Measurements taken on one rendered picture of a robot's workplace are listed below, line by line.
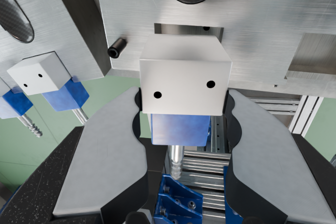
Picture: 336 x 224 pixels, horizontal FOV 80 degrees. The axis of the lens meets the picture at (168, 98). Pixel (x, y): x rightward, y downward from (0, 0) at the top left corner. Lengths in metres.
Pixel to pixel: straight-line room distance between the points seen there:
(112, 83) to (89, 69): 1.16
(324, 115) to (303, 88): 1.24
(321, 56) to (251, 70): 0.07
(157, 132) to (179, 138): 0.02
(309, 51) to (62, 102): 0.28
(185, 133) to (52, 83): 0.17
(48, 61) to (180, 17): 0.16
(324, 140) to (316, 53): 1.53
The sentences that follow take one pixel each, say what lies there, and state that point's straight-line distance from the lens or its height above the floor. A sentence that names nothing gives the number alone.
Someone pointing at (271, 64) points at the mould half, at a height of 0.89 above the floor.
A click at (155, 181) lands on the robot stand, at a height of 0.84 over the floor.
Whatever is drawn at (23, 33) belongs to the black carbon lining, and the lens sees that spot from 0.29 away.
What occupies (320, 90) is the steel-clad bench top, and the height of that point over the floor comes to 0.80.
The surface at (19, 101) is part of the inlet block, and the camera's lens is 0.37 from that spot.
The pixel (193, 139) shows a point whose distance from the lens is 0.16.
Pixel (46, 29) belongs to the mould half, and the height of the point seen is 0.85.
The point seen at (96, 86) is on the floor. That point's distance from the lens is 1.49.
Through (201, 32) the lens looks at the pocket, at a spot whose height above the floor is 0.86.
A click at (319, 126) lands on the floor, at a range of 1.62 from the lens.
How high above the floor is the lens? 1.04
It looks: 50 degrees down
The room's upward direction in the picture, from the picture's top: 164 degrees counter-clockwise
